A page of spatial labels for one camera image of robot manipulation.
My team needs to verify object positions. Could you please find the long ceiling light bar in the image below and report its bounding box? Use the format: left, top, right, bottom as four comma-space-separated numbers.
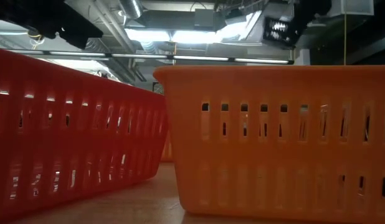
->
5, 48, 295, 65

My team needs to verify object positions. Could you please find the round ceiling device yellow wire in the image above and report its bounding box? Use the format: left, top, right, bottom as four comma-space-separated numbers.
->
27, 29, 44, 43

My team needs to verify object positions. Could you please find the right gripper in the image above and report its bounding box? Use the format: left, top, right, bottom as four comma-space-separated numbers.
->
293, 0, 333, 35

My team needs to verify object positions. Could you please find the orange plastic basket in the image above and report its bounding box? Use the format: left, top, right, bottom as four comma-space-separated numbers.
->
153, 64, 385, 224

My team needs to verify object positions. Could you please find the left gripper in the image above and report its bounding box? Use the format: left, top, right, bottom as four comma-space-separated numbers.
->
0, 0, 103, 50

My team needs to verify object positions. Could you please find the red plastic basket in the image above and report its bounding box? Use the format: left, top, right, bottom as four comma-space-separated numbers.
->
0, 46, 169, 224

